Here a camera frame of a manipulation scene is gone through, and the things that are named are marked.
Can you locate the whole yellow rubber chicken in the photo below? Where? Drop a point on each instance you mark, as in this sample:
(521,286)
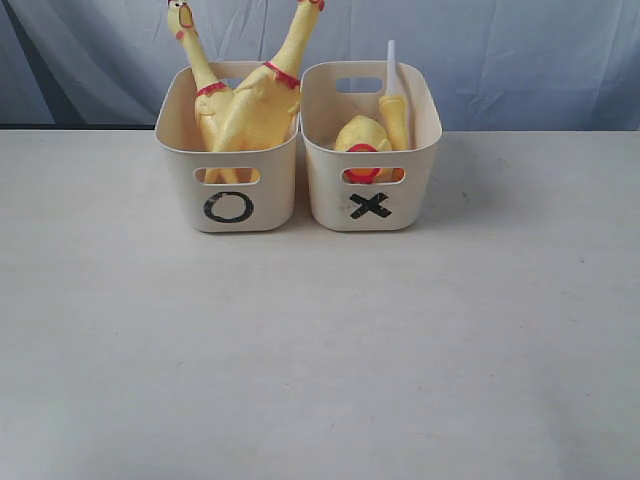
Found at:
(213,96)
(265,102)

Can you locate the chicken head with white tube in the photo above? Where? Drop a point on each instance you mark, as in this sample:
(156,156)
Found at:
(394,104)

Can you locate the cream bin marked X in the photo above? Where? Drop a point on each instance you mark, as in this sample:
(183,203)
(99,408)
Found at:
(332,94)

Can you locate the cream bin marked O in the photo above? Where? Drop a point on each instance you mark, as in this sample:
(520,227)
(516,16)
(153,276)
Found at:
(262,205)

